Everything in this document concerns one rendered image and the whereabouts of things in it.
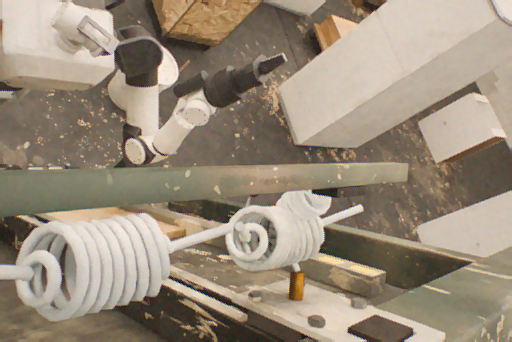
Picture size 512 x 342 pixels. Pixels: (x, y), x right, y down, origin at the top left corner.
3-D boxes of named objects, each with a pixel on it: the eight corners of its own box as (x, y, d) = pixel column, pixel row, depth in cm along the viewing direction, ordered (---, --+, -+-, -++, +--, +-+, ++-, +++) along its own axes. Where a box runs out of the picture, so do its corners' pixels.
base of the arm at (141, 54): (104, 62, 133) (105, 21, 128) (149, 66, 138) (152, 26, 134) (112, 78, 121) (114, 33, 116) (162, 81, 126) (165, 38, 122)
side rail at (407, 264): (182, 219, 170) (184, 190, 169) (513, 318, 94) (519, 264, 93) (169, 221, 166) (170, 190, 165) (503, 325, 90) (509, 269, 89)
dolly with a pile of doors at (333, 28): (337, 40, 534) (358, 23, 514) (353, 78, 519) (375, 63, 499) (304, 29, 490) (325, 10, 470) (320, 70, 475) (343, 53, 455)
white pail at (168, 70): (144, 78, 306) (183, 36, 276) (155, 118, 297) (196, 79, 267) (98, 71, 283) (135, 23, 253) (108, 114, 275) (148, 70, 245)
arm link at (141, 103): (115, 156, 137) (111, 82, 127) (147, 144, 147) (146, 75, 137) (143, 168, 132) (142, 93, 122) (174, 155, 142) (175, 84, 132)
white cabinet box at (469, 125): (432, 124, 620) (486, 96, 574) (451, 164, 603) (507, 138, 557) (417, 122, 588) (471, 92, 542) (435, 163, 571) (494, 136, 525)
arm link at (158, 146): (174, 139, 123) (144, 176, 135) (199, 129, 130) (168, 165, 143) (151, 108, 124) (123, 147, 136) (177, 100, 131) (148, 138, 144)
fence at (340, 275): (121, 209, 151) (122, 197, 151) (384, 292, 86) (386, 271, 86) (107, 210, 148) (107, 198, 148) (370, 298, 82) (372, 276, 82)
